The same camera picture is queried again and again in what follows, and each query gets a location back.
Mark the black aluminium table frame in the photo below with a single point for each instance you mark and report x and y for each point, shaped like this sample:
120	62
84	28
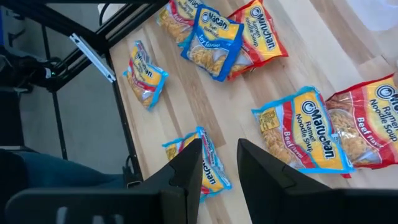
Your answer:
37	12

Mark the red Maruchan ramen packet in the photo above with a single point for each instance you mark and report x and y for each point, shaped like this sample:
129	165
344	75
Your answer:
370	124
264	37

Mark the dark blue Maruchan ramen packet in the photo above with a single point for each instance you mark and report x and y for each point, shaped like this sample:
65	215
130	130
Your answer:
214	43

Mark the person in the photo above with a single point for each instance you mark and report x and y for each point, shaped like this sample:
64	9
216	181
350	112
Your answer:
62	174

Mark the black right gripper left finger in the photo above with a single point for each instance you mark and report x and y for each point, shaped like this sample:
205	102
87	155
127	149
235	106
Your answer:
183	174

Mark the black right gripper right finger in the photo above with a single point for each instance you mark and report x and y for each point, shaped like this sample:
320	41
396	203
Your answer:
273	193

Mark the silver frame bracket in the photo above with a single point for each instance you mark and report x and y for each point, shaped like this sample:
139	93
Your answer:
93	59

